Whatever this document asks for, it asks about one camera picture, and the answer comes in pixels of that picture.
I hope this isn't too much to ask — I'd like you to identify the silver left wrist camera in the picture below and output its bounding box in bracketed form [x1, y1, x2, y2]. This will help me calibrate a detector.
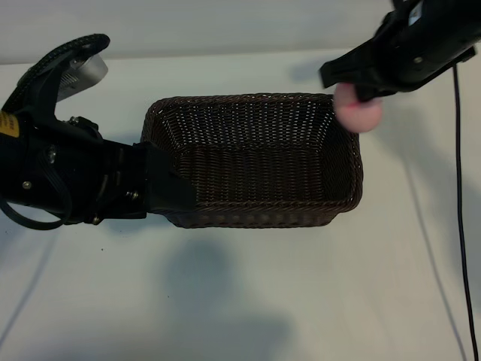
[56, 54, 110, 102]

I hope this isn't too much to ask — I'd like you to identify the brown wicker basket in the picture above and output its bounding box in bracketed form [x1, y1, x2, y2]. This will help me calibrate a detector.
[141, 92, 365, 229]

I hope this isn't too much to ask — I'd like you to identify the black hanging cable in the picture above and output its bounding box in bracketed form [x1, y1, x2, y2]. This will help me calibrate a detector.
[452, 62, 475, 361]

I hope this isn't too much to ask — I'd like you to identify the black looped gripper cable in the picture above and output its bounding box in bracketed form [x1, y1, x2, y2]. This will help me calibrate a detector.
[0, 148, 74, 231]

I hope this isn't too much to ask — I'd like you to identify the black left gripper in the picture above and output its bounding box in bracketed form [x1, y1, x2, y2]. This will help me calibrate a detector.
[11, 112, 196, 225]

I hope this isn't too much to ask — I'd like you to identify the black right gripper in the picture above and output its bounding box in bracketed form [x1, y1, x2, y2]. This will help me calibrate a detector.
[319, 0, 439, 103]

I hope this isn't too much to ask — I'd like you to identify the black braided camera cable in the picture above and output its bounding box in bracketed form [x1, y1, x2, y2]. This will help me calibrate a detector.
[0, 32, 112, 114]

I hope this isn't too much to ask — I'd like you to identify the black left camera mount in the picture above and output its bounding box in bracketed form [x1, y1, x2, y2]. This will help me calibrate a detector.
[17, 39, 102, 125]

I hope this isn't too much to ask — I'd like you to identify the pink peach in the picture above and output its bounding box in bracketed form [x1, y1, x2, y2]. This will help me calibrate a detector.
[333, 82, 383, 133]

